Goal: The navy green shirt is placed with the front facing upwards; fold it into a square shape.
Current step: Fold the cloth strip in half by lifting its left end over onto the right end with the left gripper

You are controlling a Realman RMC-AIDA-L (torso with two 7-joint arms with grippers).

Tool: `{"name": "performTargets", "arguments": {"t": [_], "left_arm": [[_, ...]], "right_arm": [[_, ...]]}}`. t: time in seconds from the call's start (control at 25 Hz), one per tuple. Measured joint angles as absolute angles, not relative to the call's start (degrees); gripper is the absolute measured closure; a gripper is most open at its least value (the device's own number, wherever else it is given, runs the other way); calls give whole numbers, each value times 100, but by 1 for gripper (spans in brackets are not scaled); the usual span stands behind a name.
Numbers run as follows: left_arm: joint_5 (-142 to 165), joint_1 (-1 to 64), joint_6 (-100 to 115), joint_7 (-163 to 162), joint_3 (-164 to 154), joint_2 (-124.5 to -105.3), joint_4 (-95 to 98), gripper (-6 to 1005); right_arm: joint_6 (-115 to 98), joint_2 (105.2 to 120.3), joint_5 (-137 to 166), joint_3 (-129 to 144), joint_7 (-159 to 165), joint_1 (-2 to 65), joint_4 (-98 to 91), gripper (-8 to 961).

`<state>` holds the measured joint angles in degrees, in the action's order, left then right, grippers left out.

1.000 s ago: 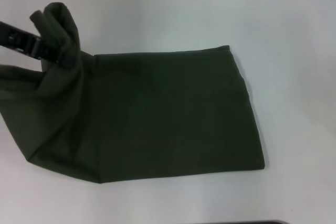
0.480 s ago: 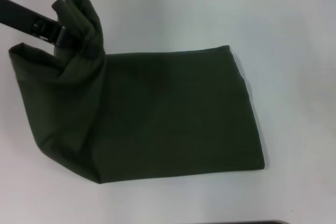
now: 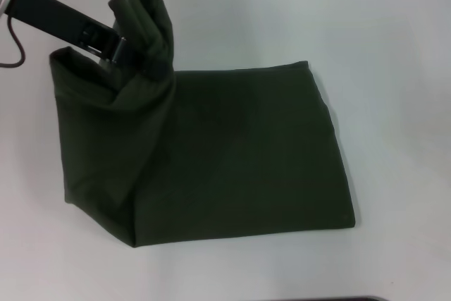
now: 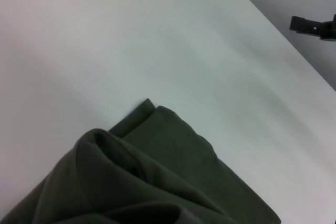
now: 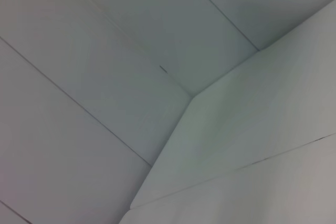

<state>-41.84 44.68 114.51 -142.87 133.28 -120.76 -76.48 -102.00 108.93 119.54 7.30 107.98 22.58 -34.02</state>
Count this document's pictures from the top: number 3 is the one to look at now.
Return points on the dark green FREE! t-shirt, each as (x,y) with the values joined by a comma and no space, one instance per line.
(218,146)

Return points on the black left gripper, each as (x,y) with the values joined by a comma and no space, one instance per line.
(49,13)

